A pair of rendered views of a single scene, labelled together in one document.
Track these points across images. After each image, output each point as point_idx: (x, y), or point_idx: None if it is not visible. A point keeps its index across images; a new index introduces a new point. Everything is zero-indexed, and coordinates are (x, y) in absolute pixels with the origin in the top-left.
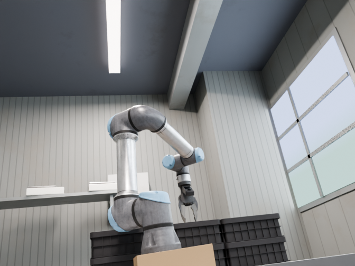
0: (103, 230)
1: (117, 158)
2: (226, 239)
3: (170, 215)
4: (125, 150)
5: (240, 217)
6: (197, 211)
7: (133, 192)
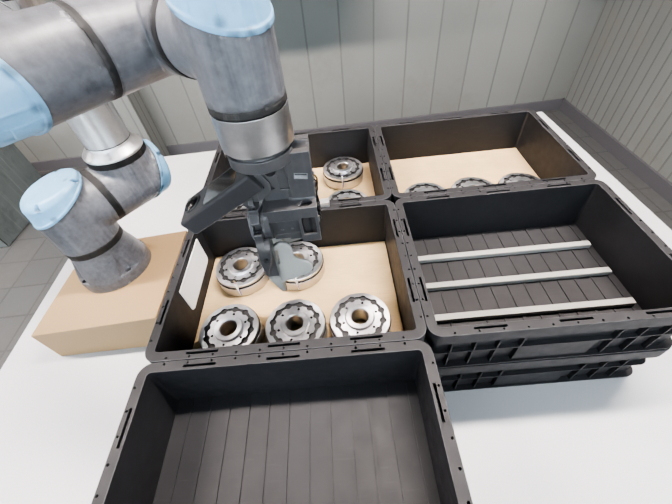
0: (215, 153)
1: None
2: (176, 397)
3: (55, 245)
4: None
5: (113, 441)
6: (269, 278)
7: (83, 152)
